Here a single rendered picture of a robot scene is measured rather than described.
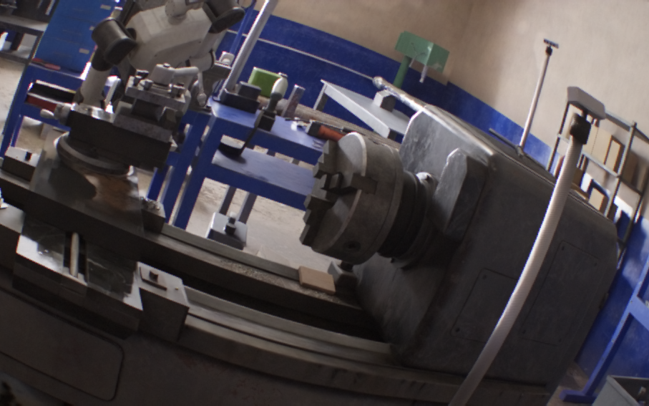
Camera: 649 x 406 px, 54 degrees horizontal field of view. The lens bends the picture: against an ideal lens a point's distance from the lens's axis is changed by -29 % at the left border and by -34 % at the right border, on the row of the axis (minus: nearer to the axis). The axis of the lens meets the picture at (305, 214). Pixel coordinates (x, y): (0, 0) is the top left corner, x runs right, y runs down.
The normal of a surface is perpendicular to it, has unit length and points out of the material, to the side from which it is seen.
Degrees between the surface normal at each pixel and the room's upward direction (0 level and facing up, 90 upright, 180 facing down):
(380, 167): 43
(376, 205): 77
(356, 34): 90
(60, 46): 90
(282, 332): 0
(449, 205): 90
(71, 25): 90
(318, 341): 0
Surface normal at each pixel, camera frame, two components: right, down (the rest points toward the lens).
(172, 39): 0.66, 0.25
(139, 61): -0.13, 0.75
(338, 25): 0.23, 0.33
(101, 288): 0.39, -0.89
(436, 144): -0.89, -0.30
